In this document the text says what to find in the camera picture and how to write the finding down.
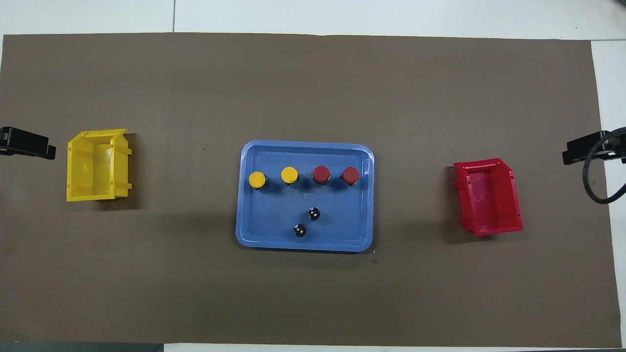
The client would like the red plastic storage bin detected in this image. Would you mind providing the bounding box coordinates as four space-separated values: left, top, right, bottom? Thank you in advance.
453 158 524 237

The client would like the blue plastic tray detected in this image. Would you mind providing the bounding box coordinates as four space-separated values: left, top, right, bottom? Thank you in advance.
236 140 375 253

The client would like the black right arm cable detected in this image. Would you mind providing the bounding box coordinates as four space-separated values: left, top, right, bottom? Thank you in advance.
582 126 626 204

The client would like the yellow plastic storage bin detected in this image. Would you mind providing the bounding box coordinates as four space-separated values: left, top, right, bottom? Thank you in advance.
67 129 133 202

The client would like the brown paper table mat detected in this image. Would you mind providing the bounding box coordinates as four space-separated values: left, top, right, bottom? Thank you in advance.
0 33 623 348

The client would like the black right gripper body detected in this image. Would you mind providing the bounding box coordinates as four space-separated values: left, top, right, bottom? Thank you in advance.
609 130 626 159

